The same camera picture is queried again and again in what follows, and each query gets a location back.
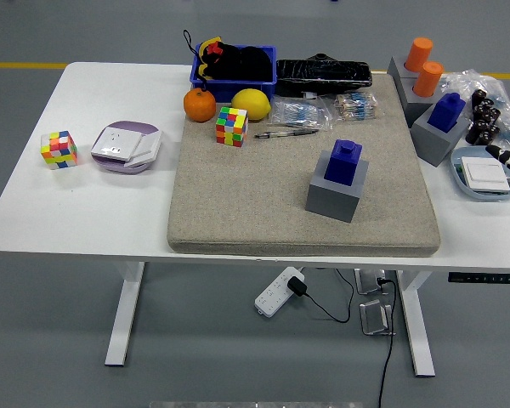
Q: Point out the black clear pen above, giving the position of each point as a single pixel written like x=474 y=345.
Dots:
x=297 y=132

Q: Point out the blue plastic bin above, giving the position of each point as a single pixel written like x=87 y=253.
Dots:
x=238 y=89

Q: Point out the dark dotted cylinder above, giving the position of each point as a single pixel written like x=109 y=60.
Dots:
x=478 y=137
x=489 y=112
x=486 y=126
x=478 y=98

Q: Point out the grey square seal holder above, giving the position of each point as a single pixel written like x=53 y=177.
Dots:
x=331 y=204
x=433 y=146

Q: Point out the orange fruit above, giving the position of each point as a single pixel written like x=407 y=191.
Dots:
x=200 y=106

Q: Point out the white wall socket panel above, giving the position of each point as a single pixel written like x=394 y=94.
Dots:
x=115 y=144

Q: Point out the yellow red toy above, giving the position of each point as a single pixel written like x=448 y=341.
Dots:
x=202 y=51

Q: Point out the yellow lemon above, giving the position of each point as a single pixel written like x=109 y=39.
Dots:
x=251 y=104

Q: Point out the colourful puzzle cube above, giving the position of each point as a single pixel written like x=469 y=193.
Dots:
x=59 y=151
x=231 y=127

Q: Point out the white wall switch panel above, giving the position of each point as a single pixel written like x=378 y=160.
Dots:
x=149 y=146

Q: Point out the clear plastic bag pile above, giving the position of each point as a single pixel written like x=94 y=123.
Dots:
x=463 y=83

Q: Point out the metal bracket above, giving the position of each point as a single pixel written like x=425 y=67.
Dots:
x=367 y=282
x=372 y=319

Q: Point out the grey round seal holder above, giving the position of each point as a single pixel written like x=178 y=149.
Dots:
x=395 y=70
x=412 y=106

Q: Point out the black table control panel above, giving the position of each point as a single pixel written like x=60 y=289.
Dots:
x=480 y=278

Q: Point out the grey-brown mat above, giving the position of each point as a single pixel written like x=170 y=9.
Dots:
x=246 y=204

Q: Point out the black wrapped long box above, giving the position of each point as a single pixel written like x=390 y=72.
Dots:
x=323 y=74

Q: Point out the black plug adapter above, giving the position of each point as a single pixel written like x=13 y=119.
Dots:
x=296 y=285

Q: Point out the white table leg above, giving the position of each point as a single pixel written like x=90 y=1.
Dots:
x=418 y=331
x=125 y=314

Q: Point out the blue square seal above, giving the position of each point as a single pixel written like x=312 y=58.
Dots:
x=344 y=163
x=446 y=112

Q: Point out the clear bag tan resistors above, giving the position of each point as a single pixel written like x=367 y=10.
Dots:
x=357 y=106

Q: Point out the orange cylinder seal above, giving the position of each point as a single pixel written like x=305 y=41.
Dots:
x=428 y=78
x=418 y=53

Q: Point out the white power strip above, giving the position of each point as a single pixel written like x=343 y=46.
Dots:
x=272 y=297

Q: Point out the clear bag blue resistors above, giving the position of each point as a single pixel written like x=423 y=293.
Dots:
x=299 y=112

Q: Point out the black cloth pouch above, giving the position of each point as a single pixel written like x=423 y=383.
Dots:
x=246 y=64

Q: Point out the light blue tray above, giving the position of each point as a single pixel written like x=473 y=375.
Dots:
x=484 y=195

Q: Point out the purple plate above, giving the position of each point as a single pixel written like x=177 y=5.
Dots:
x=132 y=126

